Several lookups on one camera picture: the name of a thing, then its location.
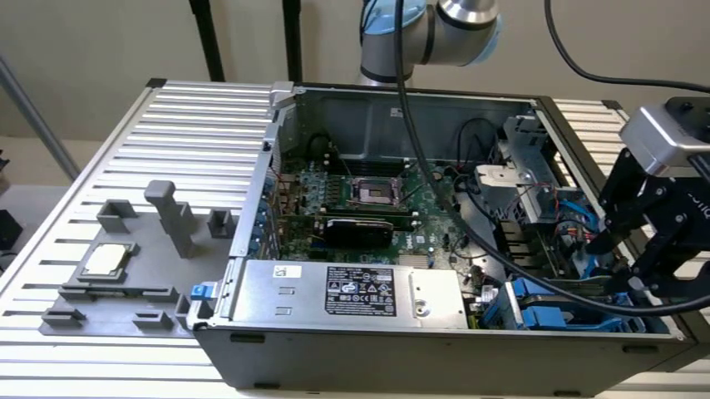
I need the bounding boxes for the black RAM slots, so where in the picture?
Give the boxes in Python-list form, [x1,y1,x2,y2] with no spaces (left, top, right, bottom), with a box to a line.
[338,157,410,176]

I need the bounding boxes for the green motherboard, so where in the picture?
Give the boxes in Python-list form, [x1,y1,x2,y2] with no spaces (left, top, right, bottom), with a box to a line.
[270,160,500,269]

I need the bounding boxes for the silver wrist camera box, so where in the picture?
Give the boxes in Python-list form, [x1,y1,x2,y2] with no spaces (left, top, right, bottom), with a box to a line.
[619,106,710,177]

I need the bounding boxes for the thin black wire loop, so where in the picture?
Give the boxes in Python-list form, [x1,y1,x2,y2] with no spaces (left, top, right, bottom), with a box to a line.
[456,117,503,170]

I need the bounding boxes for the blue plastic disk carriers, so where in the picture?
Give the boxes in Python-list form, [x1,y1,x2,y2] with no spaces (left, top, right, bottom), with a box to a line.
[480,276,661,334]

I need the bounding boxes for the grey parts rack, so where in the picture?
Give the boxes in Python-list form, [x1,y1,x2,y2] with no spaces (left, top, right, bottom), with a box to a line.
[37,180,240,337]

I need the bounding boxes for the black graphics card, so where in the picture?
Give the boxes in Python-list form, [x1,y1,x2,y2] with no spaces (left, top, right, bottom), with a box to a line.
[324,217,396,247]

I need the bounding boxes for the silver power supply unit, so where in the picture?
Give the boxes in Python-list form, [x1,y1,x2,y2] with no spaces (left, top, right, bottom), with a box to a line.
[228,259,470,330]

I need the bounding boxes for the thick black camera cable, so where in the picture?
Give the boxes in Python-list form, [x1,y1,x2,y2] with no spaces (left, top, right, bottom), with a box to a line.
[541,0,710,94]

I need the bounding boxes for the grey metal pole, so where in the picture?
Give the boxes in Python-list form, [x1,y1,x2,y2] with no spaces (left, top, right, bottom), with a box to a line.
[0,52,79,182]

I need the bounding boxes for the silver metal disk bay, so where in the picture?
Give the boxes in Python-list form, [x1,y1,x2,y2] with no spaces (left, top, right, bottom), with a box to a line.
[474,115,581,228]

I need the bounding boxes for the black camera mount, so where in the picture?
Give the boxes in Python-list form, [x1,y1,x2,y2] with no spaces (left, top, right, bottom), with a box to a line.
[663,96,710,140]

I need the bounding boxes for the CPU socket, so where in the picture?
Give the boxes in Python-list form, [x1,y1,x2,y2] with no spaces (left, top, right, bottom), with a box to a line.
[345,176,404,208]

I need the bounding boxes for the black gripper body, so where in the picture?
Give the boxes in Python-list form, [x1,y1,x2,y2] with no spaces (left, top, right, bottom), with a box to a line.
[645,176,710,254]

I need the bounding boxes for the red wire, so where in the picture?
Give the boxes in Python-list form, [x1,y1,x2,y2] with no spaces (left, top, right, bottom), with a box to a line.
[529,185,561,218]

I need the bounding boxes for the black stand pole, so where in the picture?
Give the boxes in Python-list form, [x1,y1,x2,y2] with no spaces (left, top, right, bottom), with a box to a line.
[186,0,226,83]
[280,0,305,83]

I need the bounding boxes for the black box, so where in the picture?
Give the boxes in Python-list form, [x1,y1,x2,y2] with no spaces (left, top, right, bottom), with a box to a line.
[0,209,23,252]

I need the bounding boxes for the blue SATA wire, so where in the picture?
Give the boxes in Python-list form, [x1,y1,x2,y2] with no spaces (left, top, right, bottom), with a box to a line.
[556,198,607,234]

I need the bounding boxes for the thick black gripper cable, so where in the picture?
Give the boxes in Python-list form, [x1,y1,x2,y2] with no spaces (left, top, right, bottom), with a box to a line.
[392,0,710,318]

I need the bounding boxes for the open black PC case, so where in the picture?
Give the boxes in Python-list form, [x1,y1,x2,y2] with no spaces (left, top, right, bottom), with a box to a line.
[186,81,700,391]

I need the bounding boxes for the silver CPU chip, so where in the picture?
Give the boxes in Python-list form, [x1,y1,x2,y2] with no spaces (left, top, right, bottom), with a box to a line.
[79,244,141,278]

